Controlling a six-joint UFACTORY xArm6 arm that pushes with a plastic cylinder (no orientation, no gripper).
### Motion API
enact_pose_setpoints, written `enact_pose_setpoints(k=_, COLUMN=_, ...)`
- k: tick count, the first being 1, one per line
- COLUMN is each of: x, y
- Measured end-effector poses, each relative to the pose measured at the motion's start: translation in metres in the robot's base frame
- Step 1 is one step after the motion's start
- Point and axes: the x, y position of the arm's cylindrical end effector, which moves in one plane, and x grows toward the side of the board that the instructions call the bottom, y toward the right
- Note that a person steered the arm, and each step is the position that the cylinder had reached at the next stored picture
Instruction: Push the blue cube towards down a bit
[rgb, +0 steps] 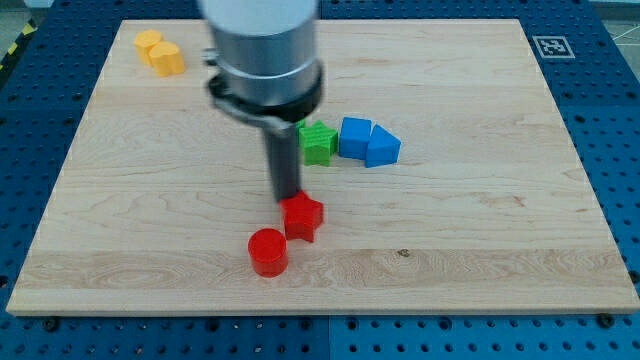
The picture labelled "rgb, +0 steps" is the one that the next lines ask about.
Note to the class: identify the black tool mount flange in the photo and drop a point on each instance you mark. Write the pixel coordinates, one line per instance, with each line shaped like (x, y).
(273, 103)

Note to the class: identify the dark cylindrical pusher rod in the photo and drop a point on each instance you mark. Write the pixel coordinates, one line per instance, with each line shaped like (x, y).
(283, 163)

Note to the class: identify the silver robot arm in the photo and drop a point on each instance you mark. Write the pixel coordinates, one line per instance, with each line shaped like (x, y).
(263, 37)

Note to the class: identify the blue cube block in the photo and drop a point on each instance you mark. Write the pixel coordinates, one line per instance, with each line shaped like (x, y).
(354, 137)

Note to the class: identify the green star block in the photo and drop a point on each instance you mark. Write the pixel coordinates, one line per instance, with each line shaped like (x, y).
(319, 143)

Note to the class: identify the red star block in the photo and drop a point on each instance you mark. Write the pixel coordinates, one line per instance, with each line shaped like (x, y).
(301, 216)

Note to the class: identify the blue triangular prism block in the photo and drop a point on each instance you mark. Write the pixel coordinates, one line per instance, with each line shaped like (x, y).
(383, 148)

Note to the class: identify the red cylinder block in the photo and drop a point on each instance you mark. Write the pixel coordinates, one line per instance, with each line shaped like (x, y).
(267, 250)

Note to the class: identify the yellow heart block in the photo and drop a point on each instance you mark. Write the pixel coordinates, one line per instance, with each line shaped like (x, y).
(166, 59)

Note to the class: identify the yellow cylinder block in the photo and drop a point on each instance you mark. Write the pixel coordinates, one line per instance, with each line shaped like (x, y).
(144, 41)

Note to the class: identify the wooden board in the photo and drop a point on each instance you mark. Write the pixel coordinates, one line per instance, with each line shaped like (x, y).
(488, 209)

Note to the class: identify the white fiducial marker tag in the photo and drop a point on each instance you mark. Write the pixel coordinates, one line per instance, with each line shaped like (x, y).
(553, 47)

